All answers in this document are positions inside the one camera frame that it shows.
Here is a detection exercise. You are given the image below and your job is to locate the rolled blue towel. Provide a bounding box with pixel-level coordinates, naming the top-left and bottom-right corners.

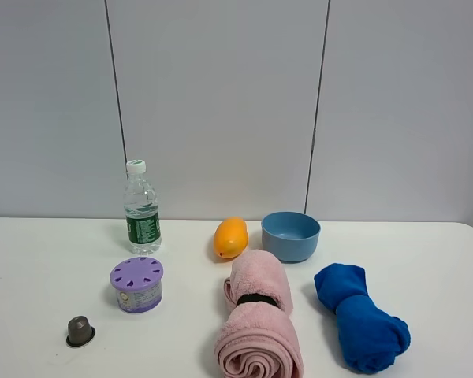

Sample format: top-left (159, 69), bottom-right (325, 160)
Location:
top-left (314, 263), bottom-right (411, 374)

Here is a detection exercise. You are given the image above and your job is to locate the black hair tie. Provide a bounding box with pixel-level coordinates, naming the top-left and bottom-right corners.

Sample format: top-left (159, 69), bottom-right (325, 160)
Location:
top-left (236, 292), bottom-right (278, 309)

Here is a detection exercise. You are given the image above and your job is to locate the grey coffee capsule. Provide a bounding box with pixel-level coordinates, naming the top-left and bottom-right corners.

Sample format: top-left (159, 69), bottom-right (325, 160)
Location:
top-left (66, 315), bottom-right (95, 347)

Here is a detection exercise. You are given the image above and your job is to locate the rolled pink towel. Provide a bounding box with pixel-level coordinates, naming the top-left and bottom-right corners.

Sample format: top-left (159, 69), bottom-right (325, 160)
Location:
top-left (214, 250), bottom-right (304, 377)

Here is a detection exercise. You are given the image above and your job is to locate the blue plastic bowl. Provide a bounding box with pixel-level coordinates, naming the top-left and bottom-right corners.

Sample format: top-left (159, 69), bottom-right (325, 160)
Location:
top-left (261, 212), bottom-right (322, 263)

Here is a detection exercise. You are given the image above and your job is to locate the purple air freshener can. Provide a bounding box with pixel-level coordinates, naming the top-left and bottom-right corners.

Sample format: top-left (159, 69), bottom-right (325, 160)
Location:
top-left (110, 257), bottom-right (164, 313)

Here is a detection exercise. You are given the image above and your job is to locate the orange mango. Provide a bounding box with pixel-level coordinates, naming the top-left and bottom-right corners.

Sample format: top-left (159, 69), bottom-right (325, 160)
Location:
top-left (214, 217), bottom-right (248, 259)

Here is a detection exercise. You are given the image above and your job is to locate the clear plastic water bottle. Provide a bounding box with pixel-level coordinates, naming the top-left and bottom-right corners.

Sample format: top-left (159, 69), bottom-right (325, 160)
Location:
top-left (124, 159), bottom-right (162, 255)

